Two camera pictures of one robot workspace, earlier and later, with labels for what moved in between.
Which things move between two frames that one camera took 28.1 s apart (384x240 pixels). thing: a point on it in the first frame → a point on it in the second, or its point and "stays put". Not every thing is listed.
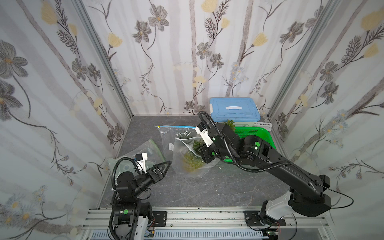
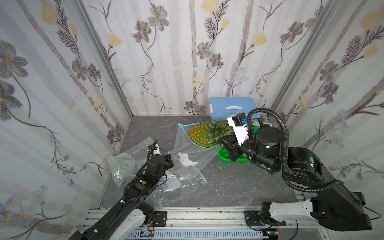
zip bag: (188, 158) → (175, 180)
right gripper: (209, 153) → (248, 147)
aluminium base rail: (97, 225) stays put
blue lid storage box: (244, 111) stays put
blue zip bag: (169, 134) → (189, 159)
